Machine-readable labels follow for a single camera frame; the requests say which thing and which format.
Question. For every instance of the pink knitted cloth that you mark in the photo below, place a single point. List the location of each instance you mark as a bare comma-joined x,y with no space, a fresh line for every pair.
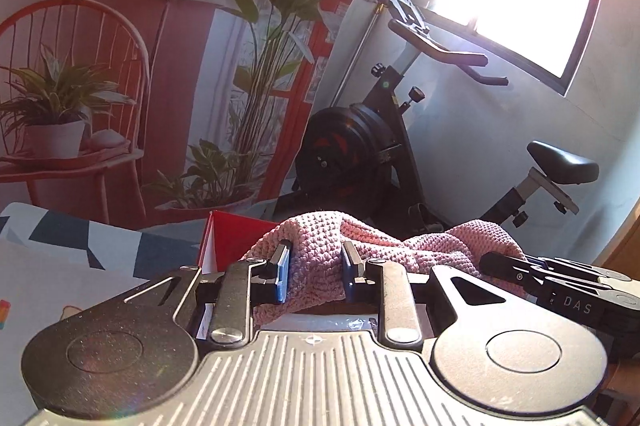
395,251

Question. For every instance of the red strawberry print box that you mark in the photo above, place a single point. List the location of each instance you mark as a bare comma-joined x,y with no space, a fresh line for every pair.
227,238

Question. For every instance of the wooden cabinet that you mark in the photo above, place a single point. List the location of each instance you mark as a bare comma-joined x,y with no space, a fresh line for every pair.
622,236

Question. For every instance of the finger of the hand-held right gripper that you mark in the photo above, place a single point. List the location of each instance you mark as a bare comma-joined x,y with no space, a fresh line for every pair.
505,273
575,267

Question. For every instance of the black exercise bike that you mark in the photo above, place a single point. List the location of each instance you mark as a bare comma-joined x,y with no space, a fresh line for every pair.
370,146

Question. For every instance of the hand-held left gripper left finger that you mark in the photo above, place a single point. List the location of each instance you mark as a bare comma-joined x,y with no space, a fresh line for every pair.
281,273

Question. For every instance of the wall poster with plants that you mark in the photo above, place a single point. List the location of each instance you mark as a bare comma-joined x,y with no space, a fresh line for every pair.
165,71

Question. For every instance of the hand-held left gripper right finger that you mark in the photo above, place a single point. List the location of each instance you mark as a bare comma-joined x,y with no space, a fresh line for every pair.
348,277

